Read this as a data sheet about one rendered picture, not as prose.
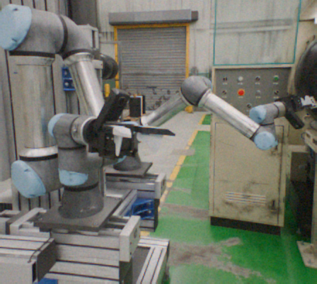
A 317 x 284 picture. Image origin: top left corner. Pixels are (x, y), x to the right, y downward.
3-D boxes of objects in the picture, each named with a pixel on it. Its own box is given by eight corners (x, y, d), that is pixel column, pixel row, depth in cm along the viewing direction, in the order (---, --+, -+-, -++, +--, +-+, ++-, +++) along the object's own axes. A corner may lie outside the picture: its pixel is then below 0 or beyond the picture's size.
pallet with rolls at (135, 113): (127, 116, 896) (126, 92, 883) (152, 117, 891) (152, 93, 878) (118, 122, 778) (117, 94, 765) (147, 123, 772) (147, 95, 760)
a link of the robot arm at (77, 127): (96, 116, 78) (70, 115, 71) (107, 117, 75) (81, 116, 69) (94, 143, 78) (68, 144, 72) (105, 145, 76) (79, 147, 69)
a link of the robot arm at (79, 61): (71, 30, 101) (113, 164, 98) (40, 25, 93) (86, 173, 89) (90, 13, 94) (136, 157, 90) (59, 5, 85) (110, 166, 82)
